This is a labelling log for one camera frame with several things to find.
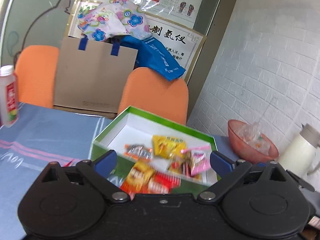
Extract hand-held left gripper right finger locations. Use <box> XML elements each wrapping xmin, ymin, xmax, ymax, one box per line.
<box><xmin>197</xmin><ymin>151</ymin><xmax>287</xmax><ymax>204</ymax></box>

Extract orange yellow snack packet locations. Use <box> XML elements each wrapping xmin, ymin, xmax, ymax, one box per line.
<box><xmin>120</xmin><ymin>160</ymin><xmax>156</xmax><ymax>193</ymax></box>

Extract small red yellow snack packet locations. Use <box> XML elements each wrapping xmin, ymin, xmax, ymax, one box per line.
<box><xmin>167</xmin><ymin>155</ymin><xmax>192</xmax><ymax>178</ymax></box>

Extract pink plastic bowl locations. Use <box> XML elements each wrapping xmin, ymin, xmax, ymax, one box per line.
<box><xmin>227</xmin><ymin>119</ymin><xmax>279</xmax><ymax>164</ymax></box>

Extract blue plastic bag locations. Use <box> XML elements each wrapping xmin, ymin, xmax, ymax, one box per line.
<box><xmin>120</xmin><ymin>35</ymin><xmax>187</xmax><ymax>81</ymax></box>

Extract floral printed cloth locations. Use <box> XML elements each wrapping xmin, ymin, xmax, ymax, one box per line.
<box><xmin>77</xmin><ymin>0</ymin><xmax>152</xmax><ymax>42</ymax></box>

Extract laminated wall poster with charts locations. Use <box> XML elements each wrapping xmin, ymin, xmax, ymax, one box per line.
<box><xmin>84</xmin><ymin>0</ymin><xmax>228</xmax><ymax>29</ymax></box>

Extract white bottle with red label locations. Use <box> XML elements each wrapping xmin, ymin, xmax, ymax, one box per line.
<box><xmin>0</xmin><ymin>65</ymin><xmax>19</xmax><ymax>128</ymax></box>

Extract orange silver snack packet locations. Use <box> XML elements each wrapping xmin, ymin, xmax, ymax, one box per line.
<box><xmin>124</xmin><ymin>144</ymin><xmax>153</xmax><ymax>161</ymax></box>

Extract white kettle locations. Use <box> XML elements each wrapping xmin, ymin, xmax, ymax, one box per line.
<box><xmin>277</xmin><ymin>123</ymin><xmax>320</xmax><ymax>178</ymax></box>

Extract pink white snack packet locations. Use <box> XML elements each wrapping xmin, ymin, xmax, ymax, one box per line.
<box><xmin>180</xmin><ymin>144</ymin><xmax>212</xmax><ymax>177</ymax></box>

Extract clear plastic wrapper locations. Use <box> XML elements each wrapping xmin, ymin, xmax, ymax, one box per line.
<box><xmin>236</xmin><ymin>122</ymin><xmax>274</xmax><ymax>155</ymax></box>

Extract orange chair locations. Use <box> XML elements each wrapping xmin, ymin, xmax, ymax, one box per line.
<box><xmin>15</xmin><ymin>45</ymin><xmax>60</xmax><ymax>109</ymax></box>
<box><xmin>118</xmin><ymin>67</ymin><xmax>189</xmax><ymax>125</ymax></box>

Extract brown paper bag blue handles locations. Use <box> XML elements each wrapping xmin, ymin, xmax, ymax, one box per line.
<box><xmin>53</xmin><ymin>37</ymin><xmax>139</xmax><ymax>114</ymax></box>

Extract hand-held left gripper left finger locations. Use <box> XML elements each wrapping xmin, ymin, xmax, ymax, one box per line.
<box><xmin>41</xmin><ymin>150</ymin><xmax>131</xmax><ymax>204</ymax></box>

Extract green cardboard box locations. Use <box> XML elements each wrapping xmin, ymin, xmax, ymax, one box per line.
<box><xmin>90</xmin><ymin>106</ymin><xmax>222</xmax><ymax>195</ymax></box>

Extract wall poster with large lettering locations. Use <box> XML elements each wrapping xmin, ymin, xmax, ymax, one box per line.
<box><xmin>64</xmin><ymin>0</ymin><xmax>208</xmax><ymax>80</ymax></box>

